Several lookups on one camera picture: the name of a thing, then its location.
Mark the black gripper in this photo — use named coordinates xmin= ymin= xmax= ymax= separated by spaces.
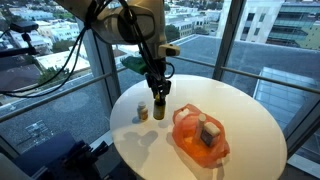
xmin=145 ymin=58 xmax=173 ymax=103

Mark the black container with yellow cap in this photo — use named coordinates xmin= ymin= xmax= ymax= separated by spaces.
xmin=152 ymin=94 xmax=167 ymax=121

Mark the small spice jar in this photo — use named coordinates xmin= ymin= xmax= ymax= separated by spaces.
xmin=136 ymin=101 xmax=150 ymax=123

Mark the tall white tube bottle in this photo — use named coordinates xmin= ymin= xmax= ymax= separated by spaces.
xmin=194 ymin=113 xmax=207 ymax=144

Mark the gray slanted window mullion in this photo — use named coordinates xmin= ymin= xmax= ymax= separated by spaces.
xmin=75 ymin=18 xmax=122 ymax=116

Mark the orange plastic bag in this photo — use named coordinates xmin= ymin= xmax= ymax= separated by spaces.
xmin=171 ymin=103 xmax=231 ymax=169

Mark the dark wide window mullion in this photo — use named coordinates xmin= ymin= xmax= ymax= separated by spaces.
xmin=211 ymin=0 xmax=247 ymax=82

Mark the black equipment with orange part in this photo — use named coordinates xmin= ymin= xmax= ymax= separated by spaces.
xmin=46 ymin=139 xmax=138 ymax=180

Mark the gray window handrail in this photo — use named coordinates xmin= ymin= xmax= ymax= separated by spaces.
xmin=0 ymin=53 xmax=148 ymax=124
xmin=166 ymin=52 xmax=320 ymax=96

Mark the blue padded seat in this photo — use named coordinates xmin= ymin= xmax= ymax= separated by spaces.
xmin=13 ymin=131 xmax=88 ymax=178

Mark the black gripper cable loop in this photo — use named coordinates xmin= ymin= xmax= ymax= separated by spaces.
xmin=164 ymin=61 xmax=176 ymax=81

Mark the beige wrist camera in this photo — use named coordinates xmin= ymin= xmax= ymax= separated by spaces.
xmin=157 ymin=43 xmax=181 ymax=58

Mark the long black cable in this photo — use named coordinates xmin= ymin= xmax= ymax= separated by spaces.
xmin=0 ymin=28 xmax=88 ymax=94
xmin=0 ymin=29 xmax=90 ymax=100

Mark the dark window frame corner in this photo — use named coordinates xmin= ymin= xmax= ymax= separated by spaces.
xmin=283 ymin=98 xmax=320 ymax=160

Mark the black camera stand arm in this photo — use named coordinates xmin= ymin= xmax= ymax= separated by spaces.
xmin=0 ymin=32 xmax=40 ymax=62

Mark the black camera on stand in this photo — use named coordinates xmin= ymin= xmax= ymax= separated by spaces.
xmin=9 ymin=20 xmax=40 ymax=34

